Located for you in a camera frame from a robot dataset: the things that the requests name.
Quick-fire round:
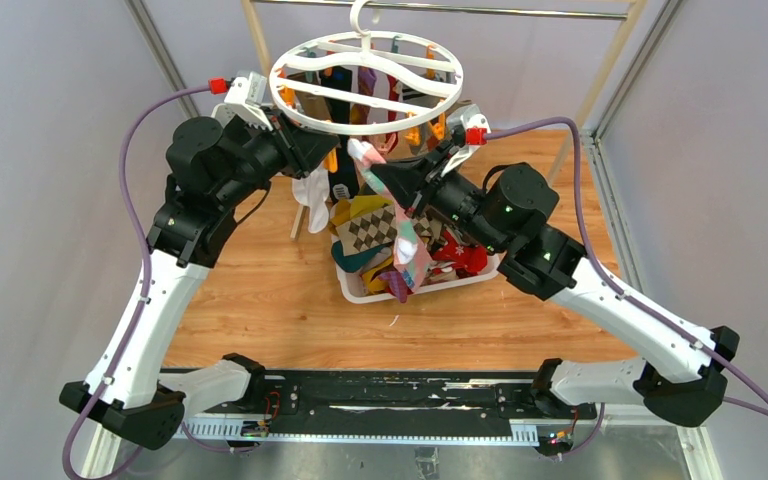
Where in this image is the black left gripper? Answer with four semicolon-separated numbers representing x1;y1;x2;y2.
214;107;340;211

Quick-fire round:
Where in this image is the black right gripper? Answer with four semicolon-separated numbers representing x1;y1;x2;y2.
368;141;503;254

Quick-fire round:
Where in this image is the brown argyle sock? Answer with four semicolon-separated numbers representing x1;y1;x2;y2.
336;205;437;254

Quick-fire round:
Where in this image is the pink patterned sock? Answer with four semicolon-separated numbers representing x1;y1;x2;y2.
347;138;432;292

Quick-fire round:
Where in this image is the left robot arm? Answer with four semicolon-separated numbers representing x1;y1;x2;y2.
60;114;339;450

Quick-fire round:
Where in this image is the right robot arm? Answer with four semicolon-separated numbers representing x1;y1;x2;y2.
372;154;739;427

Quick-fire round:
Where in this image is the white sock laundry basket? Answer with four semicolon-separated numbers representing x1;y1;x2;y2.
331;234;501;304

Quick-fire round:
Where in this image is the red patterned sock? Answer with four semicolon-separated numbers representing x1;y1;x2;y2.
432;229;488;276

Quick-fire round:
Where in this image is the teal sock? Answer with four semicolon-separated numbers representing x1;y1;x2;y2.
330;241;391;273

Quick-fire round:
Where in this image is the metal hanging rod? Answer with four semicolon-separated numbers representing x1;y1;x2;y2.
258;0;628;21

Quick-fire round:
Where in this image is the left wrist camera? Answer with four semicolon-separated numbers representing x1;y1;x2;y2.
224;71;273;131

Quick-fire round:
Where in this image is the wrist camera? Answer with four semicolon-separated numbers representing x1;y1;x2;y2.
442;104;492;176
224;71;273;131

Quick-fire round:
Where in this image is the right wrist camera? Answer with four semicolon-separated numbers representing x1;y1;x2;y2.
442;104;492;176

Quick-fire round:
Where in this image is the wooden drying rack frame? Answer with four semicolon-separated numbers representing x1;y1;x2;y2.
241;0;650;243

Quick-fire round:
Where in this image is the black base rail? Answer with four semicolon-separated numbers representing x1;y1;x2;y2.
176;369;598;447

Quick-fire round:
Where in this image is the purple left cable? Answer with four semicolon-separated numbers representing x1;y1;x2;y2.
60;79;214;480

